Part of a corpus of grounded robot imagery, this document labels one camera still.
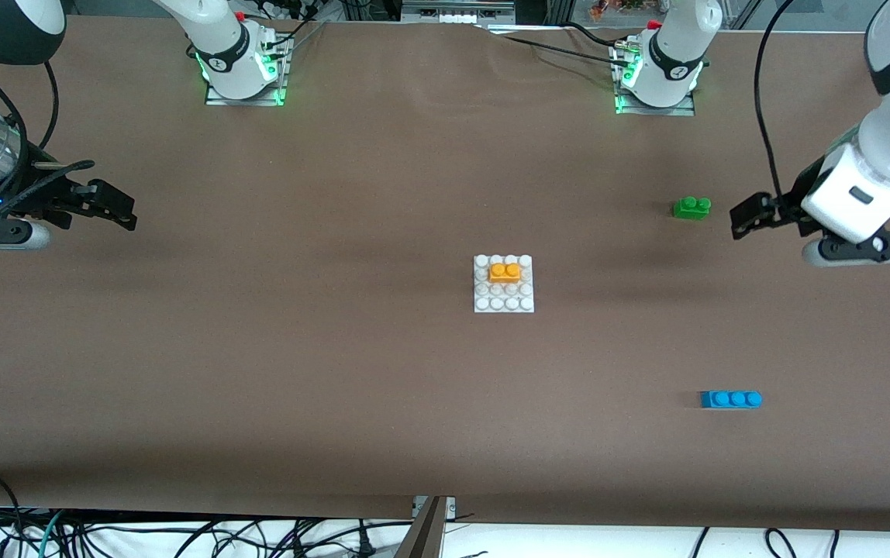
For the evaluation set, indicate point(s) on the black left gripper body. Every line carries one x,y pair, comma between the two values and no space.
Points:
788,208

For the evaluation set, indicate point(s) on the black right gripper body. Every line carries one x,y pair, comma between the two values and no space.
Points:
39,202

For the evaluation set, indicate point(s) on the yellow two-stud block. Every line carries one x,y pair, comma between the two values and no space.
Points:
505,273

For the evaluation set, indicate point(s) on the white studded base plate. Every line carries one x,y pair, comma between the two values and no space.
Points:
503,298

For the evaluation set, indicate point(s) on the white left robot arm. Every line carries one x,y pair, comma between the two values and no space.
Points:
677,62

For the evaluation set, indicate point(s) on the green two-stud block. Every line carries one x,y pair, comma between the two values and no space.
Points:
691,209

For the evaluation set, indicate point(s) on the blue three-stud block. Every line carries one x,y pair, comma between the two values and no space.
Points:
728,400

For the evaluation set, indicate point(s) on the orange object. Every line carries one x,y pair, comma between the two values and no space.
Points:
615,8

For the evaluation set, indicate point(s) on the brown table cover sheet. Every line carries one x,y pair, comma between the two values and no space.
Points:
383,403

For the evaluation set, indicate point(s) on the grey metal rail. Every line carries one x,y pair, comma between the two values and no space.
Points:
453,9

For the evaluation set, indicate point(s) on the grey metal bracket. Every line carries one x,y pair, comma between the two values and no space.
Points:
426,535

